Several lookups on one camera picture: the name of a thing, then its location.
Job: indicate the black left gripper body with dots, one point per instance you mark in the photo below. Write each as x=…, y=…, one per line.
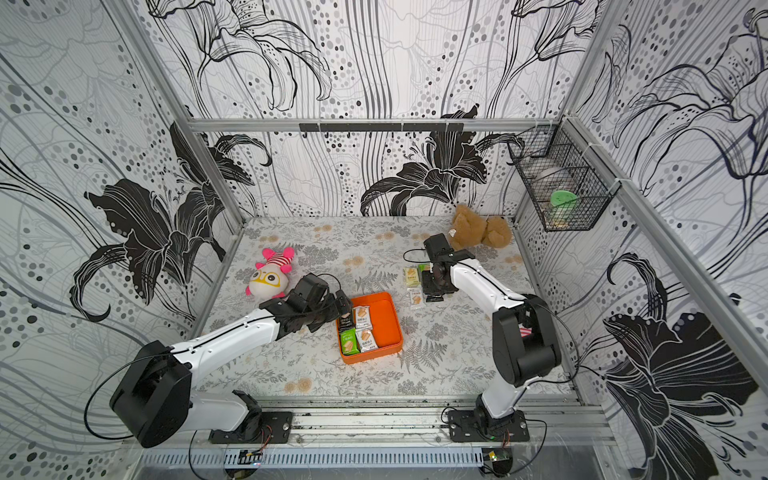
x=326, y=311

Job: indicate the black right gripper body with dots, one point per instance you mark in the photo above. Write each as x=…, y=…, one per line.
x=432, y=282

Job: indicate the yellow cookie packet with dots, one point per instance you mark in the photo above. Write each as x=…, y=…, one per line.
x=411, y=275

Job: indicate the white cookie packet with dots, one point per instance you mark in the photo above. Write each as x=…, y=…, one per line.
x=415, y=297

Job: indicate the orange storage box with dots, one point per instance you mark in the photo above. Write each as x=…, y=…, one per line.
x=386, y=330

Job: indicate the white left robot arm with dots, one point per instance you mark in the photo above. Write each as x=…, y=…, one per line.
x=159, y=397

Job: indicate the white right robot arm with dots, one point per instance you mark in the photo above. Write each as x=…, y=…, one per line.
x=525, y=343

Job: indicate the pink white plush toy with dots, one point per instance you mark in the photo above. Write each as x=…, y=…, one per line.
x=270, y=279

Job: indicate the green cookie packet bottom-left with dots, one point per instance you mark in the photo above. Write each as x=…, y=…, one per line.
x=348, y=342

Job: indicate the brown teddy bear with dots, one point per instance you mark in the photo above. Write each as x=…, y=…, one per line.
x=470, y=229

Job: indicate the floral table mat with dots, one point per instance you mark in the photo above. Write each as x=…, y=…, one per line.
x=427, y=349

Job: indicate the green lid cup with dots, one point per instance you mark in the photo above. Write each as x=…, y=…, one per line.
x=562, y=204

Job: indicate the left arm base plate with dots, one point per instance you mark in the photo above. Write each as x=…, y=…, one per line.
x=265, y=427

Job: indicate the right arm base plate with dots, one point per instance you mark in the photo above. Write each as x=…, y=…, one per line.
x=467, y=426

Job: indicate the black wire basket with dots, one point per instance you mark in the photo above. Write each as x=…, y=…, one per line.
x=550, y=157

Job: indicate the black wall bar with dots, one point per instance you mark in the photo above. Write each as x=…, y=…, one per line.
x=380, y=126

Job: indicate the white cable duct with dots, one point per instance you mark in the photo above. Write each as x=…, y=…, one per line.
x=317, y=458

